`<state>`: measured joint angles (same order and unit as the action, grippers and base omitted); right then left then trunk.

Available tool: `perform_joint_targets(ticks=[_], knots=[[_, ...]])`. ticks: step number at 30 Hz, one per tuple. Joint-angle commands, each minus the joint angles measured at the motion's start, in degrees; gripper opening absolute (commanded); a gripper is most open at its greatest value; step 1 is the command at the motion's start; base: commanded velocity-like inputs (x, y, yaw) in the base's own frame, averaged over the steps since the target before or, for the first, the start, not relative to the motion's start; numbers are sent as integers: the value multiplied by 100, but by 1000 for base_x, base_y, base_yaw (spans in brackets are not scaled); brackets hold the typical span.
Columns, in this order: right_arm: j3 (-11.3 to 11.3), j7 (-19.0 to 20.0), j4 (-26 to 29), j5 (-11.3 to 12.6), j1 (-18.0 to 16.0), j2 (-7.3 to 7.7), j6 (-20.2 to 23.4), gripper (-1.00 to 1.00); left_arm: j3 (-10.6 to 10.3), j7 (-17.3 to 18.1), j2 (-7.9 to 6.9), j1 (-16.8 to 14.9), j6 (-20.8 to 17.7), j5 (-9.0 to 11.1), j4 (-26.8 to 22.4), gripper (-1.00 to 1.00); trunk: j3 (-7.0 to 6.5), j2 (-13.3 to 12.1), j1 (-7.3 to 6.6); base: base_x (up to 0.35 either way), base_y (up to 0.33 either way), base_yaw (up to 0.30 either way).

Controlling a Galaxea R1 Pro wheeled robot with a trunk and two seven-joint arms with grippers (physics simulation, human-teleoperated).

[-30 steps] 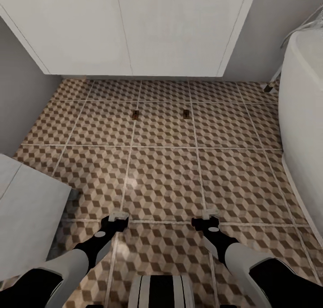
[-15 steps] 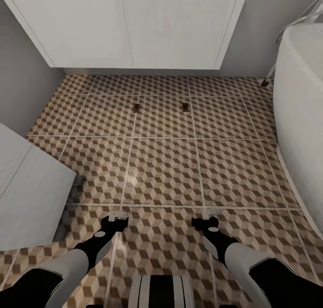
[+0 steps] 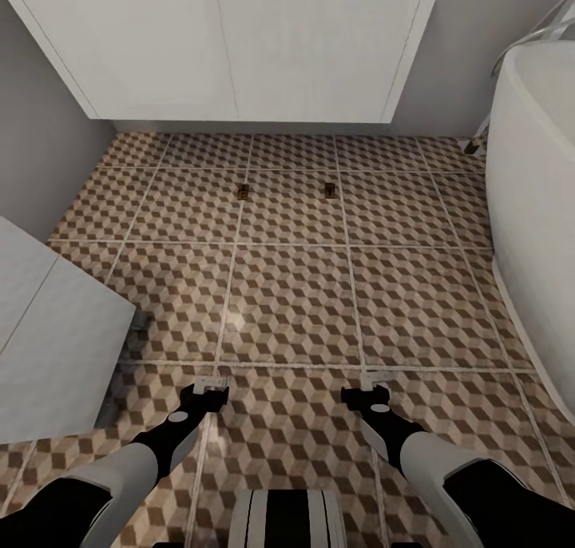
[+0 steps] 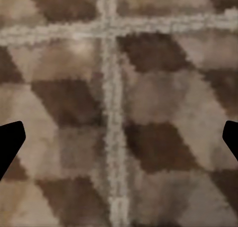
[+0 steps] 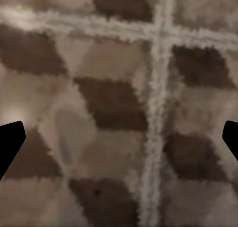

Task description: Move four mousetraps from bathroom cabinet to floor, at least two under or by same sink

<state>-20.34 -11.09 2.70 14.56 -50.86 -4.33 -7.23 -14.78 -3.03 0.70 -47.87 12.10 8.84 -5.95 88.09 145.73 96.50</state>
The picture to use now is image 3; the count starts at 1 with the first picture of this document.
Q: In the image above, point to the robot trunk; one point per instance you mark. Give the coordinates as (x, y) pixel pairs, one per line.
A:
(287, 519)

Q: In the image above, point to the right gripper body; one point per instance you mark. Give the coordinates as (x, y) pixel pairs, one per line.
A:
(356, 397)

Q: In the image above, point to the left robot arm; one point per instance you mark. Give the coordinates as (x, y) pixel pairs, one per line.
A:
(89, 506)

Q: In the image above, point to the furniture sink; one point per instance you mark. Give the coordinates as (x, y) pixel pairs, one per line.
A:
(231, 60)

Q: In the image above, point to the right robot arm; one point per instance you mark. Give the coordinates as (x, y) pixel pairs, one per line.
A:
(479, 500)

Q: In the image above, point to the bathtub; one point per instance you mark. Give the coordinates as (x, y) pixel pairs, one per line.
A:
(530, 190)

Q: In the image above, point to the serving cart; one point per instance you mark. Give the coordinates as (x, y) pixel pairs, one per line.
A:
(61, 334)

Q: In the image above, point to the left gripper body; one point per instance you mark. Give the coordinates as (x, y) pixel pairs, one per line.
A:
(210, 401)

